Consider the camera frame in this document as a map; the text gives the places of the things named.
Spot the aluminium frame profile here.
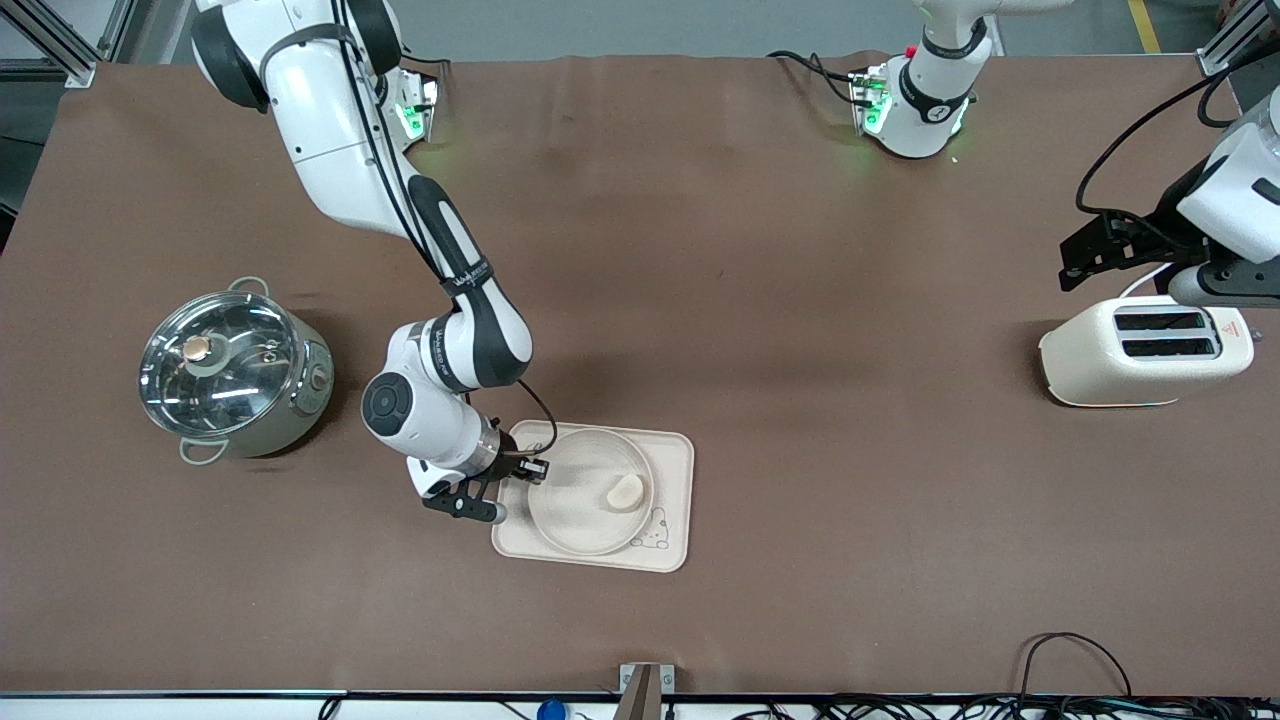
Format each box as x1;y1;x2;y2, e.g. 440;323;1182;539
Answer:
1195;0;1280;79
0;0;141;89

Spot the cream two-slot toaster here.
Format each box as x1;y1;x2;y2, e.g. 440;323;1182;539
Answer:
1038;297;1263;408

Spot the cream rabbit print tray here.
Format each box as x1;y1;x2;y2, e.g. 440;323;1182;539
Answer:
491;420;695;574

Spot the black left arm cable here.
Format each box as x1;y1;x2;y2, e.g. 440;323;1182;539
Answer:
1075;45;1280;211

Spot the steel pot with glass lid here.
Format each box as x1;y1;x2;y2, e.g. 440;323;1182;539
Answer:
138;277;336;466

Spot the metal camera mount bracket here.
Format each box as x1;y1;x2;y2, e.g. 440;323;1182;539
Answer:
619;663;676;720

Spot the brown table cover mat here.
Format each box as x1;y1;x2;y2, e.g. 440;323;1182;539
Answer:
0;52;1280;698

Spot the white toaster power cord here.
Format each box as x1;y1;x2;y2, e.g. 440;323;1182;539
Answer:
1118;262;1176;299

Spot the glass pot lid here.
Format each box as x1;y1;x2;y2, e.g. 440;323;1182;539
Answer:
138;290;301;438

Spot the black arm base cable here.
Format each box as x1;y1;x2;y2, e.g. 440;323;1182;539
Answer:
768;50;866;106

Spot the round cream plate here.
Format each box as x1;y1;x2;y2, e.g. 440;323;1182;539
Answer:
527;428;656;557

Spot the looped black cable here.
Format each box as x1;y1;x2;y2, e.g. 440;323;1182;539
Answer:
1018;632;1133;701

